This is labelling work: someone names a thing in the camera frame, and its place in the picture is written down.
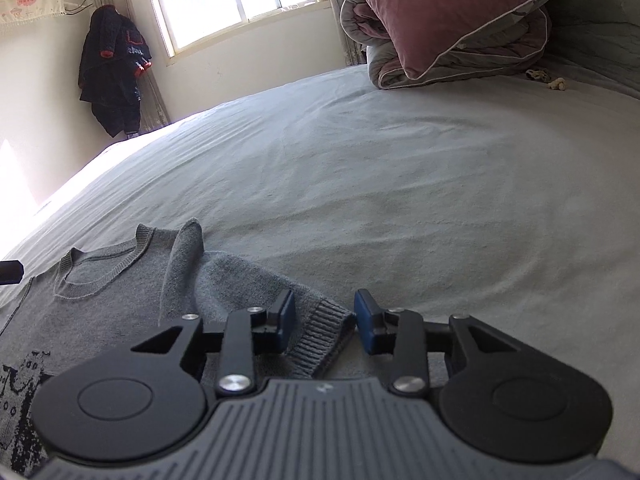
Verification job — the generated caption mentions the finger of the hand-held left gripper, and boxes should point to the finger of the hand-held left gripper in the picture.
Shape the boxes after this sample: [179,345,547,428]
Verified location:
[0,259,24,286]

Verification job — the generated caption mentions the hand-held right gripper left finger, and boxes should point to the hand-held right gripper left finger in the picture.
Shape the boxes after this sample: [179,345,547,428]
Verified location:
[129,289,297,399]

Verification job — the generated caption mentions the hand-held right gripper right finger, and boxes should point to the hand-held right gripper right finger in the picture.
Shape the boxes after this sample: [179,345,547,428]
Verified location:
[353,288,519,397]

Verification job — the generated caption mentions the grey knit sweater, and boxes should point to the grey knit sweater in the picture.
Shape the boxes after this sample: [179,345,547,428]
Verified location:
[0,217,357,479]

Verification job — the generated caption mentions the dark hanging clothes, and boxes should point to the dark hanging clothes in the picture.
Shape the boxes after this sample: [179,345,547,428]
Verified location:
[77,4,154,139]

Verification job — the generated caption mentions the bed with grey sheet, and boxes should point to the bed with grey sheet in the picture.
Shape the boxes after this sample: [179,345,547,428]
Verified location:
[0,50,640,461]

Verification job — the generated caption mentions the sheer lace curtain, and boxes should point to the sheer lace curtain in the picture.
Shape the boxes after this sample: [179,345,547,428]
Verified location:
[87,0,172,134]

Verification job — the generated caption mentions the air conditioner with cover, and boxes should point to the air conditioner with cover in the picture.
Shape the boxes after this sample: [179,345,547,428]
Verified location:
[0,0,67,25]

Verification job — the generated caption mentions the grey patterned curtain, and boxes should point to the grey patterned curtain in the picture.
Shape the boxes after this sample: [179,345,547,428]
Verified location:
[324,0,372,68]

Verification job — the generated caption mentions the folded grey quilt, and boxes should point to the folded grey quilt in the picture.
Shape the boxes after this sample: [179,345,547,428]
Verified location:
[339,0,554,90]

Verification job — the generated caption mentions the large pink pillow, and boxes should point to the large pink pillow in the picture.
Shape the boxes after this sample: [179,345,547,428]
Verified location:
[346,0,594,82]

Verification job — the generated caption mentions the window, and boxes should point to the window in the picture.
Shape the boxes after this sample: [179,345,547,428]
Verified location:
[140,0,334,59]

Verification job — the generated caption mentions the grey quilted headboard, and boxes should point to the grey quilted headboard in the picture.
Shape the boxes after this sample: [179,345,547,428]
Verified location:
[544,0,640,102]

